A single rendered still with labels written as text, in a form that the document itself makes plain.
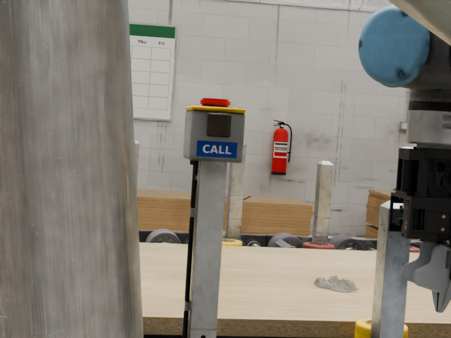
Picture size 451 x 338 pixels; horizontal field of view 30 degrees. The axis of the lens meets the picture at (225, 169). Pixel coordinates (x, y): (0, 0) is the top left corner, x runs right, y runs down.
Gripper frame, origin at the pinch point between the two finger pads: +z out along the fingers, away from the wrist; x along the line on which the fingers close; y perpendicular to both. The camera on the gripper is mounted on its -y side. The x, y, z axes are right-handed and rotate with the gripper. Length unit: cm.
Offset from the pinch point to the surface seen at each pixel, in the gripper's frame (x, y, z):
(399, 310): -6.1, 3.7, 2.6
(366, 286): -54, -9, 8
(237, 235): -115, 6, 8
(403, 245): -6.1, 3.8, -6.4
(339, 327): -24.3, 5.9, 9.6
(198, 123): -4.3, 33.2, -21.3
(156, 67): -724, -21, -72
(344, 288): -47.7, -2.2, 7.8
